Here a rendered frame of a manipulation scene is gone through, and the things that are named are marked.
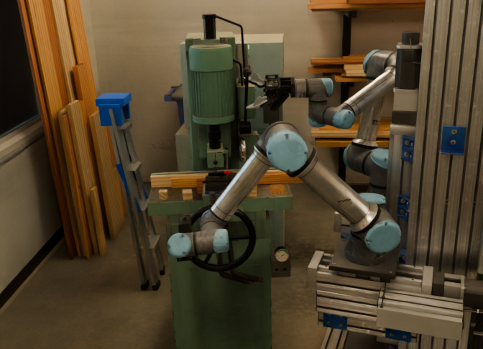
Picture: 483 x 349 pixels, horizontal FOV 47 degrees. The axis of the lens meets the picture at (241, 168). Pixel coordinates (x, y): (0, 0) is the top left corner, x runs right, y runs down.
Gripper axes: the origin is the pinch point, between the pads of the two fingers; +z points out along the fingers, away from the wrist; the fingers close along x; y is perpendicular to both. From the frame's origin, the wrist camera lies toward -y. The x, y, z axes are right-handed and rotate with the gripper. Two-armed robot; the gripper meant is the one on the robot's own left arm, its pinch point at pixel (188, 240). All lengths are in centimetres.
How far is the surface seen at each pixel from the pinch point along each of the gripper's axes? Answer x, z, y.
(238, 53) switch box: 28, 32, -83
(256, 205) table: 27.2, 20.7, -12.1
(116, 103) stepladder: -40, 80, -81
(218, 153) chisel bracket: 13.8, 20.7, -35.9
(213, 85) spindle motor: 16, 3, -60
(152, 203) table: -15.3, 17.2, -17.5
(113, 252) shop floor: -69, 173, -4
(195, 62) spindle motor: 9, 1, -70
